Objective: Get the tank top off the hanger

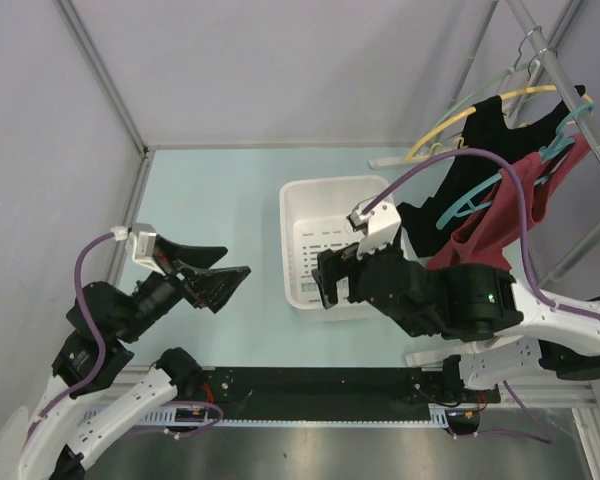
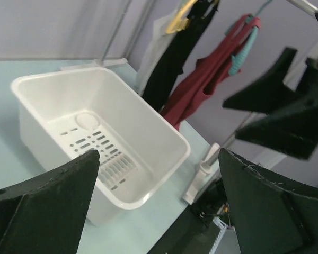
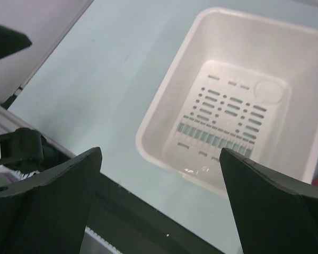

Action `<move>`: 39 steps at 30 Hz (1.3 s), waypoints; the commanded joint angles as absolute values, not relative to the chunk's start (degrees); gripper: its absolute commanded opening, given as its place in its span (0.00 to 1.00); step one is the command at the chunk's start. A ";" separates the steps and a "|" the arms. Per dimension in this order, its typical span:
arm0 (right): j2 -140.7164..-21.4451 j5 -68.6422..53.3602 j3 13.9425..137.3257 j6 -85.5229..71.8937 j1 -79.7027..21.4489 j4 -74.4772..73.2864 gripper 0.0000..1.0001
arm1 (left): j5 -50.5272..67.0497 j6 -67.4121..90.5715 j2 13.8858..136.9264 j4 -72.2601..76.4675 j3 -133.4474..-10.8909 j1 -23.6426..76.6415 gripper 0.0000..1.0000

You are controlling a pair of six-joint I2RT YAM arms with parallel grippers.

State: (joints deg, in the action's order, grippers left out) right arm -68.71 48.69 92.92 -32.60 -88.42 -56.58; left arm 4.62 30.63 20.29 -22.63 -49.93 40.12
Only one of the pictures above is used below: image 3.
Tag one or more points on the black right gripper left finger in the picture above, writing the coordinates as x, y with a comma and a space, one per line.
48, 212

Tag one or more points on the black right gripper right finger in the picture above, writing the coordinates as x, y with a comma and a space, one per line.
273, 213

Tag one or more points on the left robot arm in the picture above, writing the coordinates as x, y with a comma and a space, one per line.
26, 150

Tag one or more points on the white plastic basket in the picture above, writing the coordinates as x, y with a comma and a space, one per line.
238, 81

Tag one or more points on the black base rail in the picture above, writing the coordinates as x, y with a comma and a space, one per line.
131, 225

